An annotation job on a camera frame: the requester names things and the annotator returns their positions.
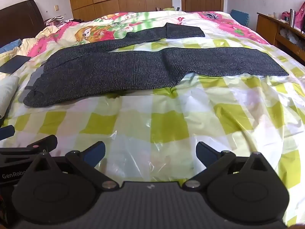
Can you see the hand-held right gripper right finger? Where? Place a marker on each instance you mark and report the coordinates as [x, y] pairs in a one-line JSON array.
[[205, 151]]

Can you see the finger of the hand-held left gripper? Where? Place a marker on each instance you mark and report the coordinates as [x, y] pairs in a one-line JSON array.
[[7, 133], [45, 143]]

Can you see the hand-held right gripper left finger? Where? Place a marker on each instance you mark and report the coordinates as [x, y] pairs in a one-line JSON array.
[[95, 151]]

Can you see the dark grey pants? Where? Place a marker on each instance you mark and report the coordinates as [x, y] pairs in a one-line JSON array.
[[119, 74]]

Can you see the white pillow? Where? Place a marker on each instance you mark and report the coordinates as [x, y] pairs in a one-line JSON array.
[[7, 95]]

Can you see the black flat tablet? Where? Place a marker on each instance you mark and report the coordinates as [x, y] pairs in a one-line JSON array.
[[13, 64]]

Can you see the blue cloth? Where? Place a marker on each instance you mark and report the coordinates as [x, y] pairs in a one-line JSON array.
[[10, 46]]

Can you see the dark wooden headboard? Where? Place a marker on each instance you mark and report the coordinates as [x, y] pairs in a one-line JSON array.
[[19, 21]]

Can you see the cartoon printed quilt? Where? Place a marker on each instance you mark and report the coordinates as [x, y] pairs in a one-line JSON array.
[[95, 32]]

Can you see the black and white striped bag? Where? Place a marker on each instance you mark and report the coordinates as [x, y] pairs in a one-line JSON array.
[[54, 20]]

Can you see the dark cloth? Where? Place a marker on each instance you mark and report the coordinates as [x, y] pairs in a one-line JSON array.
[[76, 19]]

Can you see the small grey cloth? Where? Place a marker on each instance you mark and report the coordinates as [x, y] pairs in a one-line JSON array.
[[212, 16]]

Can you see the wooden desk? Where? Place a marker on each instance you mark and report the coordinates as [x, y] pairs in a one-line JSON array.
[[268, 28]]

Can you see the blue foam mat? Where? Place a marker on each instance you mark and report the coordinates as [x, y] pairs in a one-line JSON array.
[[239, 17]]

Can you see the white plastic bags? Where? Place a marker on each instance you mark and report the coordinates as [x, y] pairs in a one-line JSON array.
[[289, 35]]

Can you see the green cloth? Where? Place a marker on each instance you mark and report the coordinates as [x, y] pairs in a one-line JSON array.
[[171, 9]]

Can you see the small cup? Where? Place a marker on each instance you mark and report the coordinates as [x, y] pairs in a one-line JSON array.
[[275, 15]]

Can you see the steel thermos bottle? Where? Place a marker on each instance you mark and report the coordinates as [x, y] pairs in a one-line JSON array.
[[292, 18]]

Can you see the pink bag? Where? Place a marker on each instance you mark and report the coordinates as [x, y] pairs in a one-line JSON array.
[[299, 20]]

